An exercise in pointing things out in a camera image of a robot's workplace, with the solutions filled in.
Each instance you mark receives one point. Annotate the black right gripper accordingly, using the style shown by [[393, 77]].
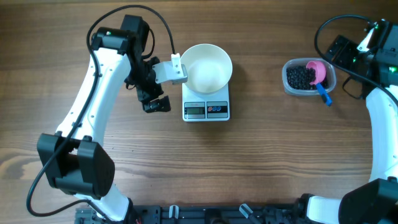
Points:
[[347, 46]]

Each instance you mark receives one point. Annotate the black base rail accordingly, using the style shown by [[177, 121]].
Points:
[[157, 214]]

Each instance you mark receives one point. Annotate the pink scoop blue handle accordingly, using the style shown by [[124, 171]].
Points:
[[320, 74]]

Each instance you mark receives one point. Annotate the clear container of black beans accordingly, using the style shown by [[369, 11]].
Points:
[[298, 79]]

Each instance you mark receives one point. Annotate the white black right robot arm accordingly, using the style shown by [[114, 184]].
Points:
[[373, 62]]

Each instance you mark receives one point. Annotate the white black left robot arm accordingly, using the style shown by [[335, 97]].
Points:
[[73, 158]]

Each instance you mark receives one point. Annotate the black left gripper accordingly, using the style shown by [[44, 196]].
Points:
[[156, 105]]

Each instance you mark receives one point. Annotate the white digital kitchen scale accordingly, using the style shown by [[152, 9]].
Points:
[[200, 107]]

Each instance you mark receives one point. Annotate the white bowl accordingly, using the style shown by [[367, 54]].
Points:
[[209, 68]]

